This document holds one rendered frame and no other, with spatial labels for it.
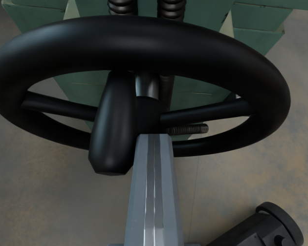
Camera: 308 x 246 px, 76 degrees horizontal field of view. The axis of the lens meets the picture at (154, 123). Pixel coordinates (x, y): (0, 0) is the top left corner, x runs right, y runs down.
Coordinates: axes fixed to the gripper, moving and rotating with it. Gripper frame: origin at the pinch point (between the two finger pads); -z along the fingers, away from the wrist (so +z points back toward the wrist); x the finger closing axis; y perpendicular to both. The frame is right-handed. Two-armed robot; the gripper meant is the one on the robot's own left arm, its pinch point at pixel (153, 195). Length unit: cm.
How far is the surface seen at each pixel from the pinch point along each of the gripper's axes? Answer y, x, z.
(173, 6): 5.1, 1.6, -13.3
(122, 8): 4.8, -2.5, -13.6
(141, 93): -3.9, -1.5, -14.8
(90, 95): -21, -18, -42
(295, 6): 2.8, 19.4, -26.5
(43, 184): -75, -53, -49
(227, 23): 2.5, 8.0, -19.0
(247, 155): -75, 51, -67
